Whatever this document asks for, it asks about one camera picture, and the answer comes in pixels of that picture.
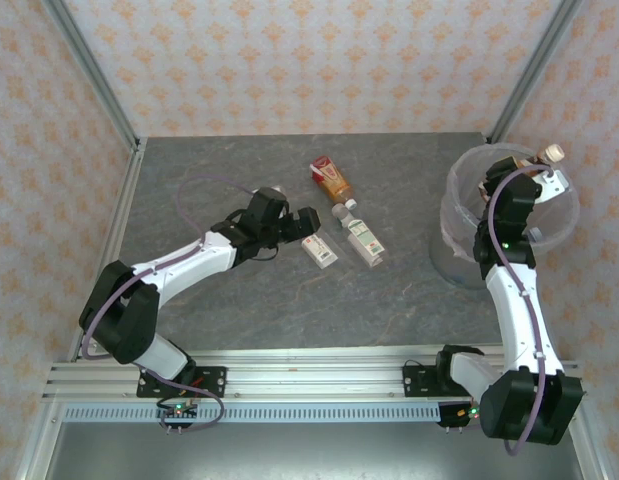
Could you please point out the white label red print bottle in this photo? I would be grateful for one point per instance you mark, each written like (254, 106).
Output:
(320, 250)

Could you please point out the red label amber tea bottle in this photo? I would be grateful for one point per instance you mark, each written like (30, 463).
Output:
(331, 180)

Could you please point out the green label clear bottle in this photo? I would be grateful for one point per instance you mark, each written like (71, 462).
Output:
(364, 240)

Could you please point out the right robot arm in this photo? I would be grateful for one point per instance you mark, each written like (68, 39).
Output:
(509, 300)

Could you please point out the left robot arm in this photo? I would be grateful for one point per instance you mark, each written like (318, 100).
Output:
(189, 265)

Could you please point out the grey bin with clear liner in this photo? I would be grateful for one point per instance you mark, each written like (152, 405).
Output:
(454, 265)

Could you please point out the left small circuit board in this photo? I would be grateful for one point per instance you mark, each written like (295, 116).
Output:
(178, 411)

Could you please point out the small circuit board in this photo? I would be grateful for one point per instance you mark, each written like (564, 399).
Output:
(178, 411)
(459, 414)

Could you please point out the grey metal shelf panel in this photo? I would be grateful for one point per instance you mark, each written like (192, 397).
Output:
(314, 455)

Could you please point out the right small circuit board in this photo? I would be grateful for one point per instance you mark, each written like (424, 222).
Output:
(459, 414)

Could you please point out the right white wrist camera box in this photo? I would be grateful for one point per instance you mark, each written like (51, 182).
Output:
(554, 187)

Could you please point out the aluminium frame post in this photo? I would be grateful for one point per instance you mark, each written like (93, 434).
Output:
(90, 65)
(536, 65)

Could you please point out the aluminium table edge rail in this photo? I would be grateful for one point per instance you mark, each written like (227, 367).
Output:
(126, 195)

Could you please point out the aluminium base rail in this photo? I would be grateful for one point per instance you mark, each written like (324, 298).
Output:
(314, 380)

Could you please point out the left black mount plate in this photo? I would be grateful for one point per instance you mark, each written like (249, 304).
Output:
(211, 380)

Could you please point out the black mount plate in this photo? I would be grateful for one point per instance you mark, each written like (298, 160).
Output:
(211, 380)
(419, 380)

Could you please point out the right black mount plate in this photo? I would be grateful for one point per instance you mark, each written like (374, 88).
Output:
(419, 380)

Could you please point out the aluminium frame beam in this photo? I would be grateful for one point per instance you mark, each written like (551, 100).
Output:
(36, 445)
(591, 450)

